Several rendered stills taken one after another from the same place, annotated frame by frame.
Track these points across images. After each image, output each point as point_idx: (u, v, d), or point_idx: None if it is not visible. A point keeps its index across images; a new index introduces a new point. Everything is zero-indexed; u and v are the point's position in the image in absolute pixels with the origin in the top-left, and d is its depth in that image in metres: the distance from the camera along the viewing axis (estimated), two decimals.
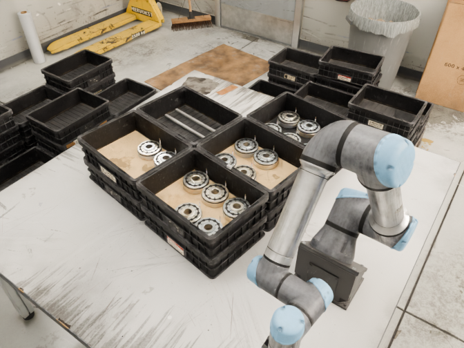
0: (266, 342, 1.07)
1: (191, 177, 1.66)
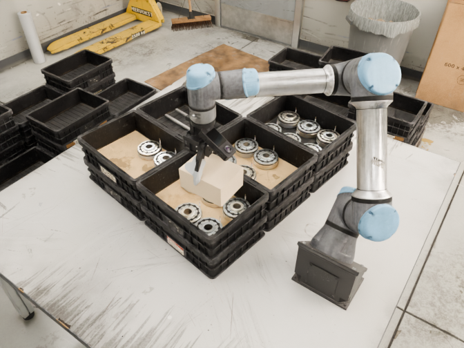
0: None
1: None
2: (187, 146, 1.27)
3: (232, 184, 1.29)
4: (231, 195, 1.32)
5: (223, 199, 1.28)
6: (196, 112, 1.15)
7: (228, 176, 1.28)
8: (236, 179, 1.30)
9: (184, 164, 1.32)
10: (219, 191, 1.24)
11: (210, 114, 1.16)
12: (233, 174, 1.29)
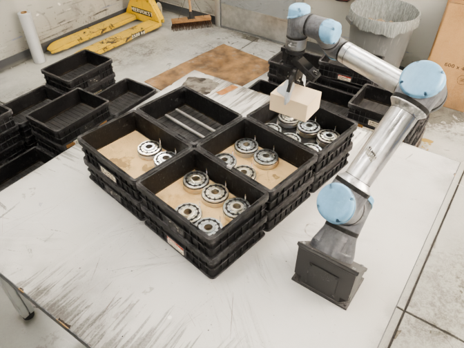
0: (284, 47, 1.56)
1: (191, 177, 1.66)
2: (279, 73, 1.61)
3: (313, 103, 1.63)
4: (311, 114, 1.66)
5: (307, 115, 1.62)
6: (293, 41, 1.49)
7: (311, 97, 1.62)
8: (316, 101, 1.64)
9: (273, 90, 1.66)
10: (306, 108, 1.58)
11: (304, 43, 1.50)
12: (315, 96, 1.62)
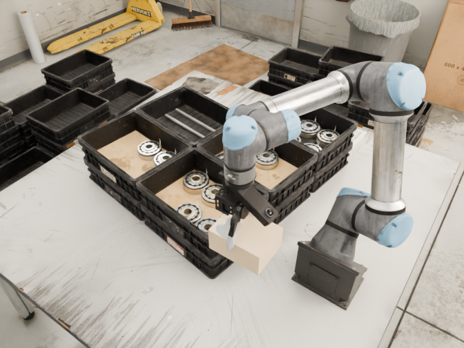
0: None
1: (191, 177, 1.66)
2: (219, 205, 1.09)
3: (271, 248, 1.11)
4: (269, 260, 1.13)
5: (261, 266, 1.09)
6: (233, 172, 0.96)
7: (267, 239, 1.09)
8: (275, 242, 1.12)
9: (213, 224, 1.14)
10: (258, 259, 1.06)
11: (250, 174, 0.97)
12: (273, 237, 1.10)
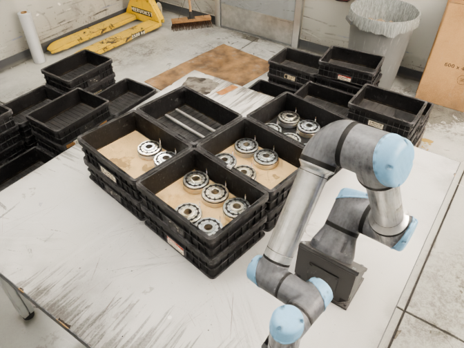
0: (266, 342, 1.07)
1: (191, 177, 1.66)
2: None
3: None
4: None
5: None
6: None
7: None
8: None
9: None
10: None
11: None
12: None
